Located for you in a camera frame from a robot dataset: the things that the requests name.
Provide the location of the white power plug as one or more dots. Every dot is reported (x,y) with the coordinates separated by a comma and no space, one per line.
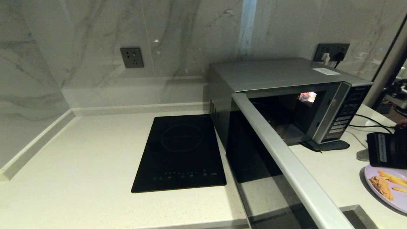
(325,57)

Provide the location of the black power plug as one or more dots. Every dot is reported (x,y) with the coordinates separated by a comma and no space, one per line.
(339,57)

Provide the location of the fried chicken piece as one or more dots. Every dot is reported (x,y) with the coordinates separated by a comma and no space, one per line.
(381,187)

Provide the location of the lavender plate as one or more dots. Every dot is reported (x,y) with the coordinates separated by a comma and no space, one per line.
(372,171)

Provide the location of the yellow french fry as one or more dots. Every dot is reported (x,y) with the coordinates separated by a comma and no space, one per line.
(384,174)
(400,189)
(397,181)

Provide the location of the grey single wall socket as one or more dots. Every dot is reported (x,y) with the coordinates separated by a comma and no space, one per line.
(132,58)

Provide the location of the dark grey foot mat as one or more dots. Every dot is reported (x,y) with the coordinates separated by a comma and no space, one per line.
(330,145)

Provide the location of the white sticker label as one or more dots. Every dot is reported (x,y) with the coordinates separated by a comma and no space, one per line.
(327,71)

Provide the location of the grey double wall socket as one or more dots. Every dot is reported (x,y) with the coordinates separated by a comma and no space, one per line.
(330,48)

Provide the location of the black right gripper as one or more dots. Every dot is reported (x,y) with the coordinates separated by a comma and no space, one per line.
(391,149)

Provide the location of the dark vertical frame post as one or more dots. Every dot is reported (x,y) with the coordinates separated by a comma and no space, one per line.
(389,66)

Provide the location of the black induction cooktop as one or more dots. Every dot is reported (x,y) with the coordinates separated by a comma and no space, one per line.
(181,152)

